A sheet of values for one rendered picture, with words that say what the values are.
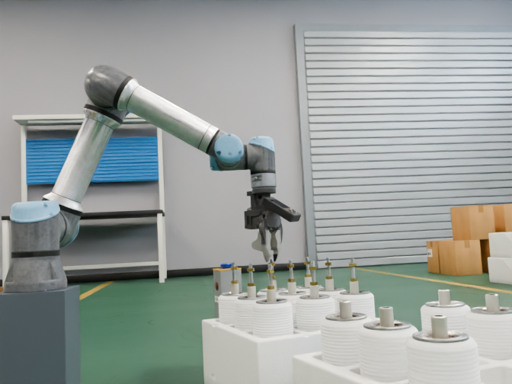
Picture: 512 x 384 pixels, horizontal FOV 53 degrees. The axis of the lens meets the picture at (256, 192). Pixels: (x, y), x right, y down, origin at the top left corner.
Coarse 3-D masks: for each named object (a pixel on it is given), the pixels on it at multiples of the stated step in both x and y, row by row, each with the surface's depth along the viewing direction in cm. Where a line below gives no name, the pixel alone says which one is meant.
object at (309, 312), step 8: (296, 304) 126; (304, 304) 124; (312, 304) 123; (320, 304) 123; (328, 304) 124; (296, 312) 126; (304, 312) 124; (312, 312) 123; (320, 312) 123; (328, 312) 123; (296, 320) 128; (304, 320) 123; (312, 320) 122; (320, 320) 122; (304, 328) 123; (312, 328) 122; (320, 328) 122
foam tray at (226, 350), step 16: (208, 320) 146; (208, 336) 142; (224, 336) 130; (240, 336) 121; (256, 336) 118; (288, 336) 116; (304, 336) 117; (320, 336) 118; (208, 352) 142; (224, 352) 130; (240, 352) 121; (256, 352) 112; (272, 352) 113; (288, 352) 115; (304, 352) 116; (208, 368) 142; (224, 368) 130; (240, 368) 121; (256, 368) 112; (272, 368) 113; (288, 368) 114
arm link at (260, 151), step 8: (264, 136) 151; (248, 144) 153; (256, 144) 150; (264, 144) 150; (272, 144) 152; (248, 152) 149; (256, 152) 150; (264, 152) 150; (272, 152) 151; (248, 160) 150; (256, 160) 150; (264, 160) 150; (272, 160) 151; (248, 168) 152; (256, 168) 150; (264, 168) 149; (272, 168) 150
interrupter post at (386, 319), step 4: (380, 308) 83; (384, 308) 83; (388, 308) 83; (392, 308) 83; (380, 312) 83; (384, 312) 83; (388, 312) 83; (392, 312) 83; (380, 316) 83; (384, 316) 83; (388, 316) 82; (392, 316) 83; (380, 320) 83; (384, 320) 83; (388, 320) 82; (392, 320) 83; (380, 324) 83; (384, 324) 83; (388, 324) 82; (392, 324) 83
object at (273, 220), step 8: (248, 192) 154; (256, 192) 150; (264, 192) 149; (272, 192) 150; (256, 200) 152; (248, 208) 154; (256, 208) 152; (264, 208) 150; (248, 216) 151; (256, 216) 150; (264, 216) 150; (272, 216) 149; (248, 224) 151; (256, 224) 150; (272, 224) 149
